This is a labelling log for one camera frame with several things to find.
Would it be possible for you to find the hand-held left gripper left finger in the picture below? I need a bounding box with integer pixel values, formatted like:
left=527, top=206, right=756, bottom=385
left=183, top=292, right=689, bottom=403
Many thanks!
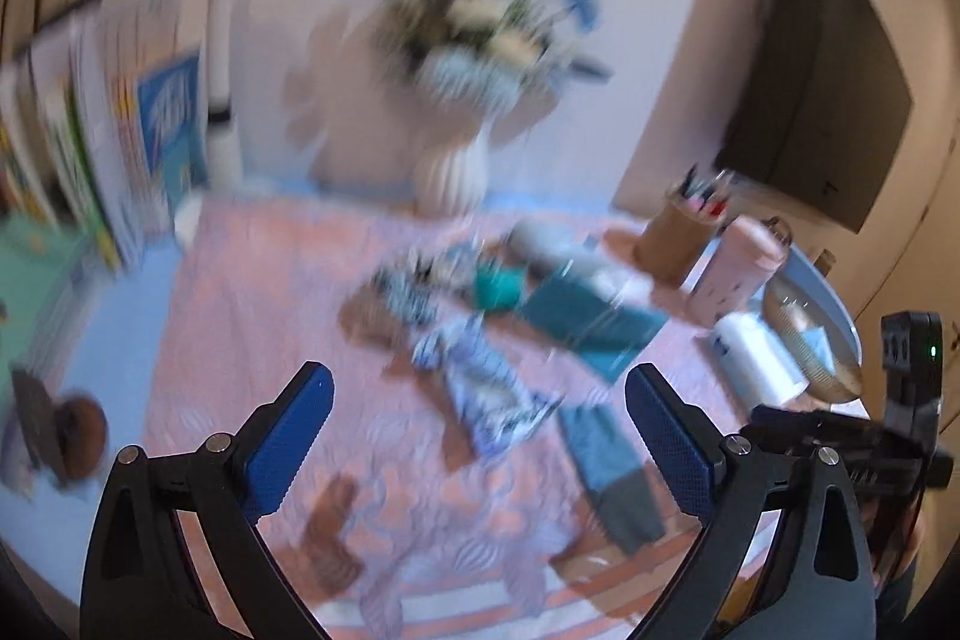
left=79, top=361, right=335, bottom=640

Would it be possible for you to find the black white patterned cloth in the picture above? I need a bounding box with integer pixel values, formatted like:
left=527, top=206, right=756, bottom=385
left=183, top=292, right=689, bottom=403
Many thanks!
left=371, top=250, right=481, bottom=330

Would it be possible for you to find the row of books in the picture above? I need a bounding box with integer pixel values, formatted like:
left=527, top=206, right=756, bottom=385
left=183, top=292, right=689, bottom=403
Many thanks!
left=0, top=0, right=188, bottom=274

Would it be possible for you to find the small teal soft object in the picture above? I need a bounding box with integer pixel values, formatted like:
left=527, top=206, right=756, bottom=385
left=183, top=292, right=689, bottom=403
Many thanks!
left=472, top=261, right=526, bottom=315

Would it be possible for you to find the white ribbed vase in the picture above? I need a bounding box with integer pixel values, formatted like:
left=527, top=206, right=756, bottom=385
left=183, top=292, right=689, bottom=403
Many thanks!
left=412, top=122, right=496, bottom=217

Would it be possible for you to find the wooden pen holder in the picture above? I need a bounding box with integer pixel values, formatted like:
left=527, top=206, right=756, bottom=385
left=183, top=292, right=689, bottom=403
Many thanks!
left=636, top=190, right=725, bottom=289

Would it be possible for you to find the green box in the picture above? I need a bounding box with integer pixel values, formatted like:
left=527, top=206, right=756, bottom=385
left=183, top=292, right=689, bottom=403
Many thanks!
left=0, top=212, right=98, bottom=371

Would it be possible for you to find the bunch of pens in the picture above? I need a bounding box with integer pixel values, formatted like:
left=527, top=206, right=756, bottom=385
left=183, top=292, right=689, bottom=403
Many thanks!
left=671, top=164, right=736, bottom=217

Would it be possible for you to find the pink floral blanket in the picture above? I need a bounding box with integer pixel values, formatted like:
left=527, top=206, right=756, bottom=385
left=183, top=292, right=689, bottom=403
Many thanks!
left=142, top=190, right=788, bottom=640

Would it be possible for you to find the brown soft object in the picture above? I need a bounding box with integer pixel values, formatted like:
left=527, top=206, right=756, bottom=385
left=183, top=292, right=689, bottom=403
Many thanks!
left=300, top=475, right=365, bottom=596

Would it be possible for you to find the blue plaid bow hair clip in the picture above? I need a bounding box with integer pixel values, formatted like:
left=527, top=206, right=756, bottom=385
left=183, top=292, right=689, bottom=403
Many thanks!
left=411, top=314, right=565, bottom=457

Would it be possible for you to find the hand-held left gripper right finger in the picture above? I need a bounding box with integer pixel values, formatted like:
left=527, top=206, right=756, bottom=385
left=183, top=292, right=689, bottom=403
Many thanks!
left=625, top=362, right=878, bottom=640

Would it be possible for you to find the black monitor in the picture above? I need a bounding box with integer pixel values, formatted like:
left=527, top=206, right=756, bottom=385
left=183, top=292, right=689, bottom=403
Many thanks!
left=720, top=0, right=914, bottom=235

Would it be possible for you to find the grey plush toy with keychain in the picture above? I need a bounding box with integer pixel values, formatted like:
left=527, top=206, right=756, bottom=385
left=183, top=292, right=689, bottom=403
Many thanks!
left=504, top=218, right=601, bottom=274

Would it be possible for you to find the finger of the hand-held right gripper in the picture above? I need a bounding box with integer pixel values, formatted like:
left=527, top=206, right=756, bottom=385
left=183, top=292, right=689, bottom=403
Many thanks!
left=750, top=404, right=931, bottom=461

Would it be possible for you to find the blue grey sock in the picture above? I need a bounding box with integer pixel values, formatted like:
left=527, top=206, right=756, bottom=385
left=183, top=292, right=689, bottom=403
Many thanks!
left=556, top=401, right=665, bottom=555

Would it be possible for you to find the white lamp pole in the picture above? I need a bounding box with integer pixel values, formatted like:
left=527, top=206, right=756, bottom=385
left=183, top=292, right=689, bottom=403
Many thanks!
left=154, top=0, right=316, bottom=191

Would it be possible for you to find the brown round object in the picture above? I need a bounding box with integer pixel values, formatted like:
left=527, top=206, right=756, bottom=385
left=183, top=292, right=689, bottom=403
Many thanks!
left=45, top=392, right=110, bottom=483

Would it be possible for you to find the white tissue packet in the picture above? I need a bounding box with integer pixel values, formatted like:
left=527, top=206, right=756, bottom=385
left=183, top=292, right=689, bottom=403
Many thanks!
left=709, top=310, right=811, bottom=408

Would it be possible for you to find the pink tumbler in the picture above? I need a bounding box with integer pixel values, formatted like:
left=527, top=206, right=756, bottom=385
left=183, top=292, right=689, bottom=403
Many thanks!
left=688, top=216, right=788, bottom=326

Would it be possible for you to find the teal cloth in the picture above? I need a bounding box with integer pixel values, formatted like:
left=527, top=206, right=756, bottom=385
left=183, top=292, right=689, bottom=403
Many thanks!
left=517, top=269, right=668, bottom=386

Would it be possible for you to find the glass bowl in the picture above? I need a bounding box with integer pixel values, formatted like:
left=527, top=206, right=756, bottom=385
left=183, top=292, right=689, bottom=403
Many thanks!
left=761, top=250, right=863, bottom=405

